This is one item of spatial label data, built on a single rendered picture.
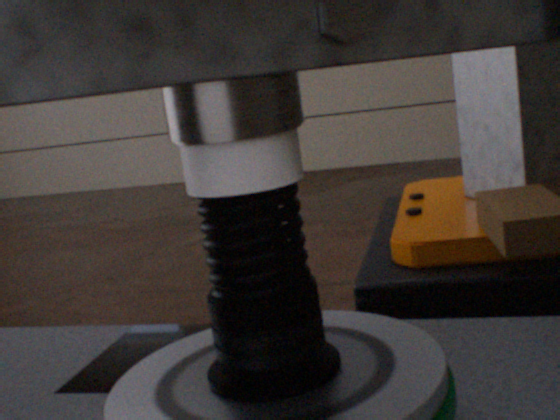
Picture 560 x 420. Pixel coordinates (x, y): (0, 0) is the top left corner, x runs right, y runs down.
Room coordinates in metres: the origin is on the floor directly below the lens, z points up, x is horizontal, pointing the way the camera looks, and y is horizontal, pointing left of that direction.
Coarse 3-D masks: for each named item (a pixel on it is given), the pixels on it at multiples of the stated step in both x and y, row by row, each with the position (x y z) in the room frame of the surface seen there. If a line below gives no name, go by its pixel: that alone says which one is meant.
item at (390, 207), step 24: (384, 216) 1.41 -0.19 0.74; (384, 240) 1.23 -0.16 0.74; (360, 264) 1.12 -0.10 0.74; (384, 264) 1.09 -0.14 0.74; (480, 264) 1.02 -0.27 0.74; (504, 264) 1.00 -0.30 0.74; (528, 264) 0.99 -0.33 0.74; (552, 264) 0.97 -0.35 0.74; (360, 288) 1.01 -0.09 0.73; (384, 288) 1.00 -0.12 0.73; (408, 288) 0.99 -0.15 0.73; (432, 288) 0.98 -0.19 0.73; (456, 288) 0.98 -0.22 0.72; (480, 288) 0.97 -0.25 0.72; (504, 288) 0.97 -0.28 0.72; (528, 288) 0.96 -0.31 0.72; (552, 288) 0.95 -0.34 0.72; (384, 312) 1.00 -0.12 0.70; (408, 312) 0.99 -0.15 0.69; (432, 312) 0.98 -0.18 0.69; (456, 312) 0.98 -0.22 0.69; (480, 312) 0.97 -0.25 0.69; (504, 312) 0.96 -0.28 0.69; (528, 312) 0.95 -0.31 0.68; (552, 312) 0.95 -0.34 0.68
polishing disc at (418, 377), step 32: (352, 320) 0.50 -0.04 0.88; (384, 320) 0.49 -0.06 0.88; (160, 352) 0.49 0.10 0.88; (192, 352) 0.48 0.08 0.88; (352, 352) 0.45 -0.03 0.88; (384, 352) 0.44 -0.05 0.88; (416, 352) 0.43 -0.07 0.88; (128, 384) 0.45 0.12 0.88; (160, 384) 0.44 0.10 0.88; (192, 384) 0.43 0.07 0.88; (352, 384) 0.40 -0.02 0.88; (384, 384) 0.39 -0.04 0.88; (416, 384) 0.39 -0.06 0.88; (448, 384) 0.40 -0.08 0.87; (128, 416) 0.40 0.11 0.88; (160, 416) 0.39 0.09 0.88; (192, 416) 0.39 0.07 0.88; (224, 416) 0.38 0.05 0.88; (256, 416) 0.38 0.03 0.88; (288, 416) 0.37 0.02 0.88; (320, 416) 0.37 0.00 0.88; (352, 416) 0.36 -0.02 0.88; (384, 416) 0.36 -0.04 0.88; (416, 416) 0.36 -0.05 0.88
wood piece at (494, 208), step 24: (480, 192) 1.09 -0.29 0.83; (504, 192) 1.07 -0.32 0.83; (528, 192) 1.04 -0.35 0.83; (480, 216) 1.07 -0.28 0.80; (504, 216) 0.93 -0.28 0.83; (528, 216) 0.91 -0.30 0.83; (552, 216) 0.90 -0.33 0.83; (504, 240) 0.90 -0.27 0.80; (528, 240) 0.90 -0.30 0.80; (552, 240) 0.90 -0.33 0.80
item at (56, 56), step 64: (0, 0) 0.35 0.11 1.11; (64, 0) 0.35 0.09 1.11; (128, 0) 0.36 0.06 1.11; (192, 0) 0.37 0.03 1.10; (256, 0) 0.38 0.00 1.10; (320, 0) 0.38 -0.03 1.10; (384, 0) 0.39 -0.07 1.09; (448, 0) 0.40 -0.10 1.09; (512, 0) 0.41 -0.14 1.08; (0, 64) 0.34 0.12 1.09; (64, 64) 0.35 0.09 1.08; (128, 64) 0.36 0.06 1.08; (192, 64) 0.37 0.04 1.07; (256, 64) 0.37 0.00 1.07; (320, 64) 0.38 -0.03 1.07
